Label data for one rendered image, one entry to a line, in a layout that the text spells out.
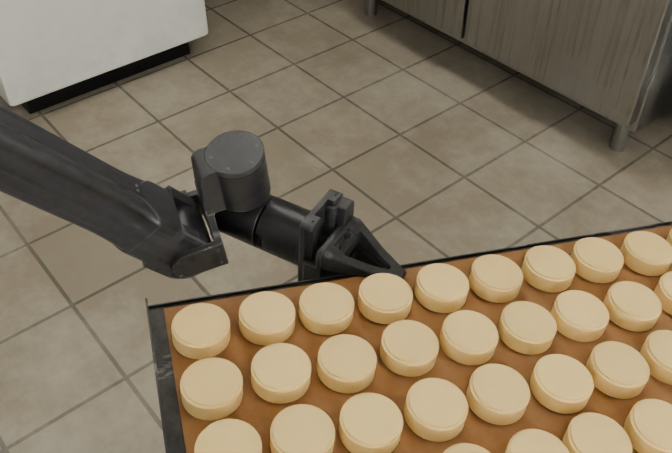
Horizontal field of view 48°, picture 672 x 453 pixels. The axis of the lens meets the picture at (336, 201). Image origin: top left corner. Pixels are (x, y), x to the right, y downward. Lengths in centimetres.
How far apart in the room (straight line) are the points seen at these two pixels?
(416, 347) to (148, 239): 27
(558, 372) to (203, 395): 30
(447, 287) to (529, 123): 203
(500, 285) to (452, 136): 189
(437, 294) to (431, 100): 210
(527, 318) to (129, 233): 37
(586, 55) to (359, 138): 77
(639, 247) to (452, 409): 30
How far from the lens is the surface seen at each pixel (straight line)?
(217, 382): 62
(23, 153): 64
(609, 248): 80
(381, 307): 68
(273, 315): 66
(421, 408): 62
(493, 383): 65
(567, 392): 66
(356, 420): 60
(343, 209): 73
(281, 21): 327
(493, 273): 73
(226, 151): 72
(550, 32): 252
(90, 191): 68
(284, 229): 74
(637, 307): 76
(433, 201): 232
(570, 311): 72
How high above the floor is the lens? 152
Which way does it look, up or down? 41 degrees down
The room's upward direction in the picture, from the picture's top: straight up
